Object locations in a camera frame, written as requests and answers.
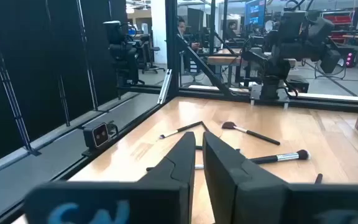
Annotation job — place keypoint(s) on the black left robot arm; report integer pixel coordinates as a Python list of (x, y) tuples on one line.
[(272, 87)]

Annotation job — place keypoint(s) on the brown fan makeup brush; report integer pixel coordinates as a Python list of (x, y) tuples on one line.
[(259, 136)]

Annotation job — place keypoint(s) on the blue-lit computer monitor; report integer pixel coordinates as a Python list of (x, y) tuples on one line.
[(255, 12)]

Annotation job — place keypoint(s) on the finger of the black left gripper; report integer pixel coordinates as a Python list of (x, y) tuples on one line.
[(256, 60), (330, 61)]

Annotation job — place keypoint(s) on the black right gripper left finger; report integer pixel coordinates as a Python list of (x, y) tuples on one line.
[(166, 199)]

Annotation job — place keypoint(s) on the wooden workbench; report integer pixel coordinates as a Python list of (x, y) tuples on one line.
[(225, 59)]

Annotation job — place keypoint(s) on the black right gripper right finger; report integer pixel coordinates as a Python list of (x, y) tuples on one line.
[(244, 199)]

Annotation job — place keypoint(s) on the computer tower pink lights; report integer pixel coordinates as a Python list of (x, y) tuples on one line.
[(350, 59)]

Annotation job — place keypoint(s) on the red storage rack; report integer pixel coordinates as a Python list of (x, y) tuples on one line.
[(337, 19)]

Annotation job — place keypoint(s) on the person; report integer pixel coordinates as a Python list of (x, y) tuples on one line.
[(231, 29), (182, 28)]

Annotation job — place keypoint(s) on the large powder makeup brush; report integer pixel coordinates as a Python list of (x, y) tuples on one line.
[(286, 156)]

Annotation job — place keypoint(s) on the silver aluminium bracket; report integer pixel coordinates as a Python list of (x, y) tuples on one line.
[(165, 87)]

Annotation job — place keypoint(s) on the black background machine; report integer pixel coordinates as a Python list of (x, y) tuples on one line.
[(123, 53)]

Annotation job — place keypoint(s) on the black office chair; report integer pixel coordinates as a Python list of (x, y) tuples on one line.
[(154, 49)]

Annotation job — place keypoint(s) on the black partition curtain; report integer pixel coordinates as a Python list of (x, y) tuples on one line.
[(42, 62)]

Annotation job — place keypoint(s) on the small black table-level camera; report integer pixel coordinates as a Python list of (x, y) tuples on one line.
[(99, 135)]

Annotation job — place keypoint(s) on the black aluminium table frame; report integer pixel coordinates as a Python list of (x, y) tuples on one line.
[(322, 105)]

